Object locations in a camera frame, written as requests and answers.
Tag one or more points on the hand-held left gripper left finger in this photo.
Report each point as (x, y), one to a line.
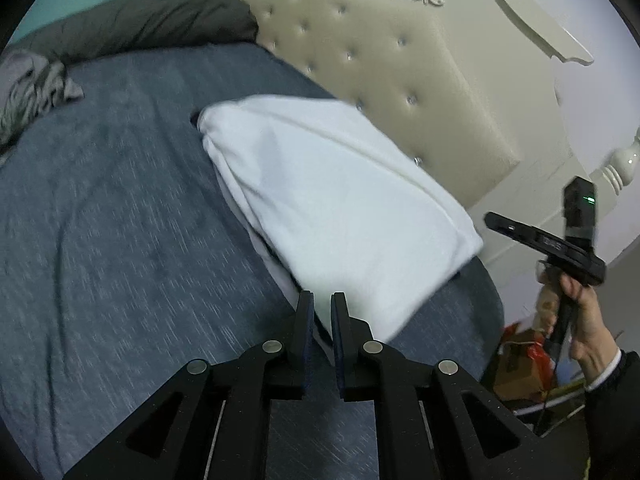
(302, 350)

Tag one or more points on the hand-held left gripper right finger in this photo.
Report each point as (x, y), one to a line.
(340, 350)

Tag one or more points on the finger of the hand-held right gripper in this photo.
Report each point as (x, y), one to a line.
(515, 232)

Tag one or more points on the white polo shirt black trim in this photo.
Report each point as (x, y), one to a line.
(340, 200)

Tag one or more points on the person's right forearm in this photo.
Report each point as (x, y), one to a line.
(615, 425)

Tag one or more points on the person's right hand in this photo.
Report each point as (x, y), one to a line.
(592, 330)

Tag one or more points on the folded white garment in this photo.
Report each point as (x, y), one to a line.
(272, 266)

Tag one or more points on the red plastic bag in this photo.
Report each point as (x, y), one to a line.
(532, 350)

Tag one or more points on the cardboard box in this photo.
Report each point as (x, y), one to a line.
(520, 375)

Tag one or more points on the cream tufted headboard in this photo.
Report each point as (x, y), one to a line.
(400, 60)

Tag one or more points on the blue patterned bed sheet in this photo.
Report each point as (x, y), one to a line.
(125, 220)

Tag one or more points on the dark grey duvet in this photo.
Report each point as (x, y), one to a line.
(150, 20)

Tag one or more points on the grey crumpled garment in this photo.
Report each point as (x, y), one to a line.
(30, 90)

